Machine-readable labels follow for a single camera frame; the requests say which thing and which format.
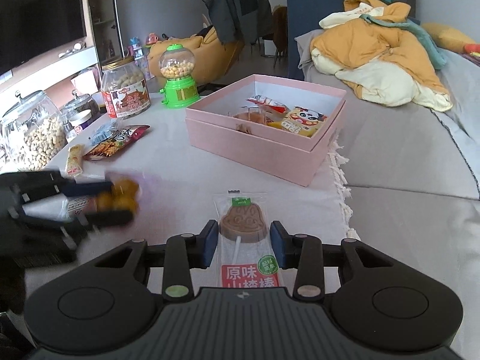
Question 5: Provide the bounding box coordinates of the red white snack pack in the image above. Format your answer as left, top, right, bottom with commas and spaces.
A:
247, 95, 290, 115

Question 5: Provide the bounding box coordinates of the yellow and cream blanket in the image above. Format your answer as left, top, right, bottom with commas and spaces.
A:
310, 0, 453, 112

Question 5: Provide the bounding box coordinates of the dark jacket on chair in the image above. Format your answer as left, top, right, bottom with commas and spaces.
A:
203, 0, 273, 44

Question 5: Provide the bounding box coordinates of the yellow plum fruit pack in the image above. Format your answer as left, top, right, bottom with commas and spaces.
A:
62, 175, 142, 217

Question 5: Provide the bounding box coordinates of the small dark glass jar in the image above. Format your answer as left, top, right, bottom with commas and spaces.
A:
60, 89, 100, 123

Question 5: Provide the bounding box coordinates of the red spicy snack bag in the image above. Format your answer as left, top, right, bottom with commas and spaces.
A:
83, 125, 150, 161

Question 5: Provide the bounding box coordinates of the yellow beanbag chair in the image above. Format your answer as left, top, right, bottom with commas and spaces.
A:
147, 27, 244, 87

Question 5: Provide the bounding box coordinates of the gold-lid peanut snack jar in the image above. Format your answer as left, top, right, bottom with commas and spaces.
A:
101, 56, 151, 119

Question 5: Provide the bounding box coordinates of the black television screen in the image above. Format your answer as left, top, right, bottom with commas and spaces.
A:
1, 0, 86, 73

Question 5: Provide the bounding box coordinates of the pink cardboard box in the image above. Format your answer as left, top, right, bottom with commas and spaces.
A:
185, 75, 347, 187

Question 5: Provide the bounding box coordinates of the hawthorn lollipop pack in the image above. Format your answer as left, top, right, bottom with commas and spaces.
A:
213, 190, 283, 289

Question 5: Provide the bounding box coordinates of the large glass peanut jar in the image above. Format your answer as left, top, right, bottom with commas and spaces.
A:
1, 90, 67, 172

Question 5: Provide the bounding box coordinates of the green gumball candy dispenser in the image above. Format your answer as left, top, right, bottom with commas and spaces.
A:
159, 43, 200, 108

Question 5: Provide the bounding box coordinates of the purple paper cup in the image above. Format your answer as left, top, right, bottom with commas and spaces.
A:
69, 109, 93, 135

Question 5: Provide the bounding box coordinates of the blue candy cube bag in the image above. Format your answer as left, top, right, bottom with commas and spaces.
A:
89, 119, 122, 147

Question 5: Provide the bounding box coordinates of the panda snack pack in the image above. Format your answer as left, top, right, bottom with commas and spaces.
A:
280, 106, 327, 137

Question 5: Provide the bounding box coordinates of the round rice cracker pack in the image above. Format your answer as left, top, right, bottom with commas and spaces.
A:
233, 107, 283, 127

